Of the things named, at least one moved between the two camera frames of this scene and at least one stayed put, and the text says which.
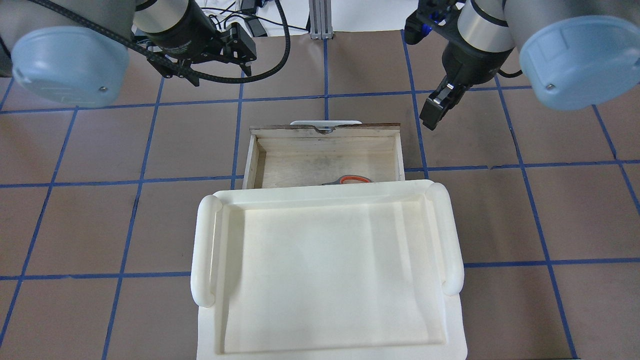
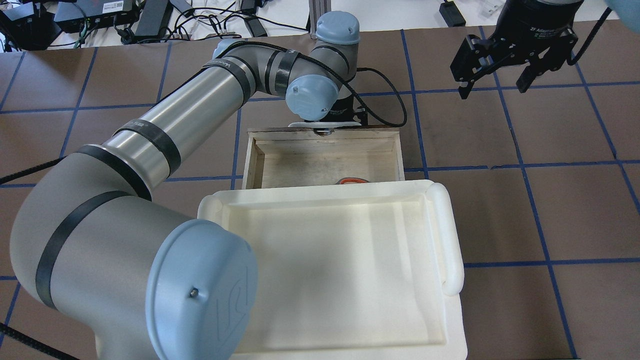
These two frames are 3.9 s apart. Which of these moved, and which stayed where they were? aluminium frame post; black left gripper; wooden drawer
Moved: black left gripper
Stayed: aluminium frame post; wooden drawer
